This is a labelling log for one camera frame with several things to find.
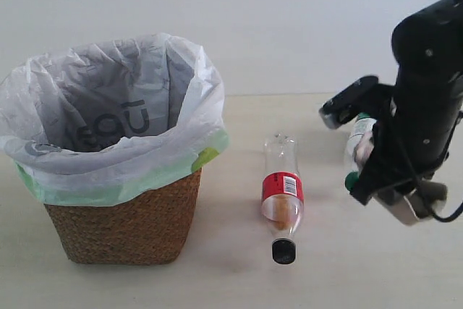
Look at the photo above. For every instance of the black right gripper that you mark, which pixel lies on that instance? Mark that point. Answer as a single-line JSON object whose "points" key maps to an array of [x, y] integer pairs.
{"points": [[411, 139]]}

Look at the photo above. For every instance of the clear bottle with green label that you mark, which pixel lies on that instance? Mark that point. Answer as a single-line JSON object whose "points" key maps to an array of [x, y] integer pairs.
{"points": [[358, 148]]}

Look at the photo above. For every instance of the grey cardboard pulp tray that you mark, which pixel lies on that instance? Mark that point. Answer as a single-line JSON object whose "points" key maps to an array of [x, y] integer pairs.
{"points": [[410, 209]]}

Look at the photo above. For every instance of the clear bottle with red label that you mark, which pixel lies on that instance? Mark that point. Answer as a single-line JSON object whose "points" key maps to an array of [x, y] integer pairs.
{"points": [[282, 198]]}

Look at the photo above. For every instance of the woven brown waste basket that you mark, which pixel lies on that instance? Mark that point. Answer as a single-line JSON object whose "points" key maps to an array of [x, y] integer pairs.
{"points": [[150, 229]]}

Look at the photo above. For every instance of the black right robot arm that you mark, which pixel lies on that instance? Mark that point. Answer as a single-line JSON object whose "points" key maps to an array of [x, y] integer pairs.
{"points": [[427, 46]]}

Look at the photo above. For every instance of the white and green plastic liner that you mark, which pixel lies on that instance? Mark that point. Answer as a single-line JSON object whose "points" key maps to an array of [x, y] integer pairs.
{"points": [[99, 124]]}

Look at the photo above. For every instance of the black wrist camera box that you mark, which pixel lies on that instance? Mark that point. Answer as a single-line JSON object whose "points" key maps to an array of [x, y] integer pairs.
{"points": [[346, 105]]}

